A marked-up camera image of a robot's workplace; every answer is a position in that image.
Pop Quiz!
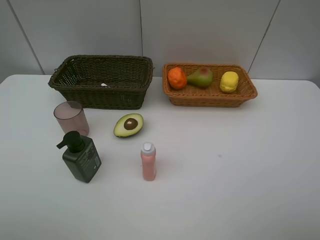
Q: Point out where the yellow lemon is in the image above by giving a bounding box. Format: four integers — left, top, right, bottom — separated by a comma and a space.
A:
219, 71, 239, 93

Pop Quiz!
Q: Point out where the pink bottle white cap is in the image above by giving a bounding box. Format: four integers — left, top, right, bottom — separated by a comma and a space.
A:
140, 142, 157, 181

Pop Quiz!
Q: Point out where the translucent pink plastic cup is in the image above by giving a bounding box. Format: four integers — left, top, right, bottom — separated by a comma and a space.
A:
53, 101, 90, 137

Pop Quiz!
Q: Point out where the orange mandarin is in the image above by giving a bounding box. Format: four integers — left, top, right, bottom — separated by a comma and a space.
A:
167, 67, 188, 90

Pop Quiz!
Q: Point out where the orange wicker basket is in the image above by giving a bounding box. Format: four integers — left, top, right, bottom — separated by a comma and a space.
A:
162, 63, 258, 108

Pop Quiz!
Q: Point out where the green red pear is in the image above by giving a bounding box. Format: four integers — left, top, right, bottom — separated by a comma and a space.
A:
187, 67, 213, 89

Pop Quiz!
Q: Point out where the halved avocado with pit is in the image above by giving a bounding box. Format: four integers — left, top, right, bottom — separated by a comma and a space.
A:
113, 113, 144, 138

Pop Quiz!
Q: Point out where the dark brown wicker basket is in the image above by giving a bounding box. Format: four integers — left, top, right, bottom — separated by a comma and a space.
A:
48, 55, 154, 110

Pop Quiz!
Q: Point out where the dark green pump bottle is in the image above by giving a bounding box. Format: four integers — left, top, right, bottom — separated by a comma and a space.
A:
57, 131, 102, 183

